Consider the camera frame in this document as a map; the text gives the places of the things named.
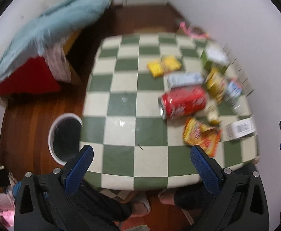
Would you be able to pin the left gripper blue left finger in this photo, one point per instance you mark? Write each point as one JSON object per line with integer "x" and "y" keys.
{"x": 76, "y": 168}

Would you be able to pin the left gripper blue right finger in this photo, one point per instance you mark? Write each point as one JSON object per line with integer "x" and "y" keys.
{"x": 208, "y": 169}

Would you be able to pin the orange snack wrapper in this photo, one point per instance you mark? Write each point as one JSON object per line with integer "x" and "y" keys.
{"x": 197, "y": 133}

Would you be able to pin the white barcode box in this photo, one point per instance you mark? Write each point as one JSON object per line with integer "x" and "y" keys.
{"x": 240, "y": 129}

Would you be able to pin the beige wrapper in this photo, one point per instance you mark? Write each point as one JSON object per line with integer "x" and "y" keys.
{"x": 213, "y": 116}

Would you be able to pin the small blue white carton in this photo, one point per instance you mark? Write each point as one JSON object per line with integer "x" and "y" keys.
{"x": 233, "y": 89}

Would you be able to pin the red soda can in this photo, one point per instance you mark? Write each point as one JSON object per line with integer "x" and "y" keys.
{"x": 182, "y": 101}

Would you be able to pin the yellow gold snack bag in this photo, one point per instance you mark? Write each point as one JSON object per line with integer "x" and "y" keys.
{"x": 216, "y": 85}

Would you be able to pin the green cardboard box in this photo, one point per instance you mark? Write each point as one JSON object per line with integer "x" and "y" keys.
{"x": 213, "y": 56}

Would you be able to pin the blue white milk carton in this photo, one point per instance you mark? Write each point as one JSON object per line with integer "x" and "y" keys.
{"x": 177, "y": 80}

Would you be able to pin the yellow snack packet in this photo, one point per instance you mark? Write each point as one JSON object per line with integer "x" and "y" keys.
{"x": 162, "y": 66}

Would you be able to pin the white round trash bin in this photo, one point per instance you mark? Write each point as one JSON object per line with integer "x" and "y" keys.
{"x": 64, "y": 136}

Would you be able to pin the green white checkered tablecloth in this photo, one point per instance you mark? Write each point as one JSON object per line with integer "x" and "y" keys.
{"x": 138, "y": 144}

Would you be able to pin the red bed sheet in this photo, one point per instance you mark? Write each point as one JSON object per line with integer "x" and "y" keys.
{"x": 34, "y": 77}

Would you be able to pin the checkered pink grey mattress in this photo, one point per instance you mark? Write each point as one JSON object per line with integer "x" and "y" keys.
{"x": 58, "y": 64}

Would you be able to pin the light blue duvet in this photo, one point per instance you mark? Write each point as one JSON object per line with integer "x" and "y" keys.
{"x": 49, "y": 28}

